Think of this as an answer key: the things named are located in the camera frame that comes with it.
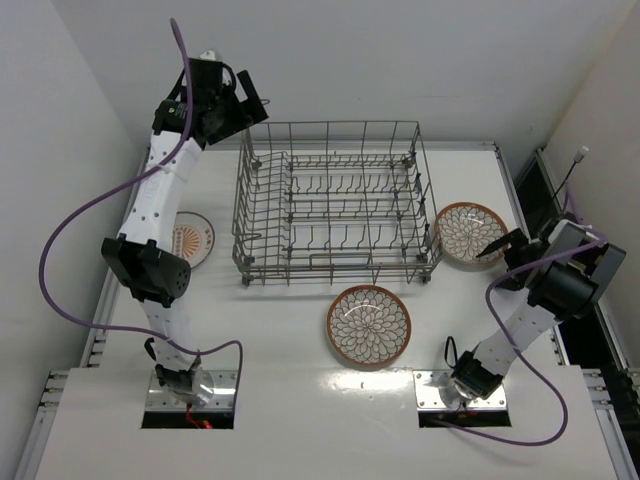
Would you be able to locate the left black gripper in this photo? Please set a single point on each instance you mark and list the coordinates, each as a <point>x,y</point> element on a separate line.
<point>245,111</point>

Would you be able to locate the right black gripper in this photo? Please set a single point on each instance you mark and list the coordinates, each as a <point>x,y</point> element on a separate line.
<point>516,245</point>

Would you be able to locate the floral plate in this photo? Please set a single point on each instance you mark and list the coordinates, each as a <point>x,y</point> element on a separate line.
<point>465,229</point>
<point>368,326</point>

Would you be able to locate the orange sunburst white plate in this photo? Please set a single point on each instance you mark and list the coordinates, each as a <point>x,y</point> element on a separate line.
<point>193,237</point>

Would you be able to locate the floral plate front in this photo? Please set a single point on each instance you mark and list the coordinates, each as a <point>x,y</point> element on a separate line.
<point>368,326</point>

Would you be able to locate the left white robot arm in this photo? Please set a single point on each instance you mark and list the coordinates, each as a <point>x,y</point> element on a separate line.
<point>141,255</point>

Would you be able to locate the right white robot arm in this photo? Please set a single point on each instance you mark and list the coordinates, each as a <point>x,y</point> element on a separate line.
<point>564,272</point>

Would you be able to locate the grey wire dish rack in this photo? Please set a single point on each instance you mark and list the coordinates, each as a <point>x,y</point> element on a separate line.
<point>334,200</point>

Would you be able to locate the black cable white plug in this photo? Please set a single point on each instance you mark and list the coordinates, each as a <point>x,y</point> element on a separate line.
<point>577,159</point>

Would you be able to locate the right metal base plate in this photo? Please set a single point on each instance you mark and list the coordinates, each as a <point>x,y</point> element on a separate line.
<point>436,392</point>

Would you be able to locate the metal base plate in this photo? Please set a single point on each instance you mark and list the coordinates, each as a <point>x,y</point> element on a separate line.
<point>214,392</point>
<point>436,392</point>

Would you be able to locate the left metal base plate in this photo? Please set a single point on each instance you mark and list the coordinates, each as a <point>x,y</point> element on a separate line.
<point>214,392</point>

